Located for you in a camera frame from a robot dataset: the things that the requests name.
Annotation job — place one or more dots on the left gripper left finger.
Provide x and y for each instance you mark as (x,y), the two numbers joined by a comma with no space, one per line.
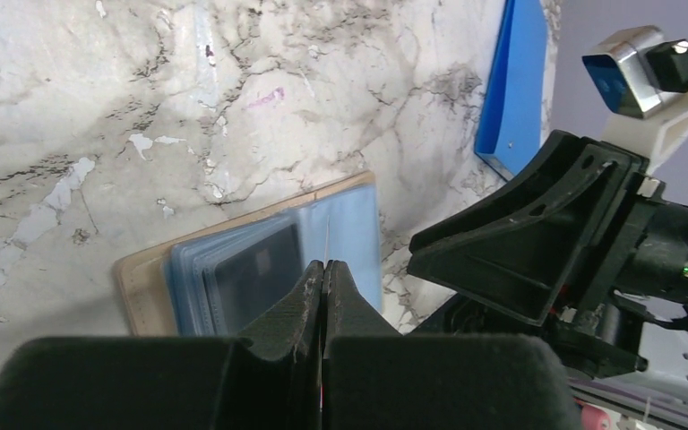
(266,377)

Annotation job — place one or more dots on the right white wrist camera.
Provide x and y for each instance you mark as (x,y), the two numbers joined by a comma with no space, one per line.
(642,77)

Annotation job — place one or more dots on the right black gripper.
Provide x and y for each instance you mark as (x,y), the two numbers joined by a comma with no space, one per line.
(578,234)

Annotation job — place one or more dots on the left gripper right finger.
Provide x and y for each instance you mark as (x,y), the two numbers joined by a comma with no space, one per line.
(377,378)

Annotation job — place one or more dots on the thin white credit card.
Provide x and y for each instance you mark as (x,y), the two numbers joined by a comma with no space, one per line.
(326,242)

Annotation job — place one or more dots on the blue flat board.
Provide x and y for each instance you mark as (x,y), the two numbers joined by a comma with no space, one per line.
(508,133)

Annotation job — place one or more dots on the black credit card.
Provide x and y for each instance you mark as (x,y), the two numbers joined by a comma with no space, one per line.
(245,285)

